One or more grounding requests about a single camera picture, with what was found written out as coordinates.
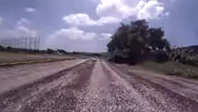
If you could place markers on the brown gravel dirt road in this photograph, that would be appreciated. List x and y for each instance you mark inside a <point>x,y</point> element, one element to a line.
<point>97,92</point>

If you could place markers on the large dark tree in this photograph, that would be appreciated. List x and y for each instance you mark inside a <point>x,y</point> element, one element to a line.
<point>134,41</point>

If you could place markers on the distant row of trees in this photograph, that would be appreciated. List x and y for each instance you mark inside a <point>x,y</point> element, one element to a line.
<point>47,50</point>

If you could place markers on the tall pole fence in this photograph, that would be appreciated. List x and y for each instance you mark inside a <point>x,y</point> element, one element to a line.
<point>22,42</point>

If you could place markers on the grass verge with bushes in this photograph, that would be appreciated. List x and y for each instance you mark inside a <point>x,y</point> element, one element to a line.
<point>183,64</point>

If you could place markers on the dry grass field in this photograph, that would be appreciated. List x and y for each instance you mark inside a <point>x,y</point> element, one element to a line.
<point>10,56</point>

